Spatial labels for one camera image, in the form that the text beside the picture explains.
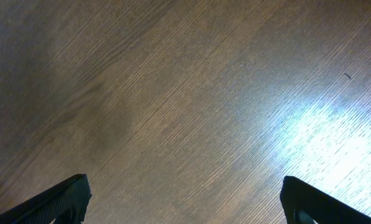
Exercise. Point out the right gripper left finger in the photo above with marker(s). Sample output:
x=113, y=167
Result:
x=65, y=202

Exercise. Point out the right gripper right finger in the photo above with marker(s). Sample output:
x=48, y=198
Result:
x=302, y=203

